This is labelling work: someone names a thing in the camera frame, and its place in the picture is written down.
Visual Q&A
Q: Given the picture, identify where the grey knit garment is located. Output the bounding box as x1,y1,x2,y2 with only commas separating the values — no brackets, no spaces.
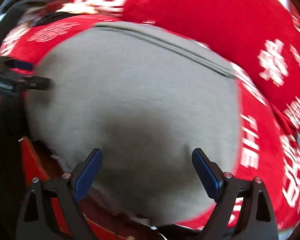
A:
26,22,241,225

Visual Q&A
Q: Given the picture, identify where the dark clothes pile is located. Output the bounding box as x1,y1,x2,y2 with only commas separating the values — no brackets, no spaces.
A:
0,0,83,43

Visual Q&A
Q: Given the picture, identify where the red fleece blanket white print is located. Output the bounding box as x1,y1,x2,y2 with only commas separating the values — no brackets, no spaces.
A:
0,15,300,230

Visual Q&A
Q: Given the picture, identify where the red pillow white lettering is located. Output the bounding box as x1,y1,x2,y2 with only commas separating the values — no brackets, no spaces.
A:
74,0,300,132

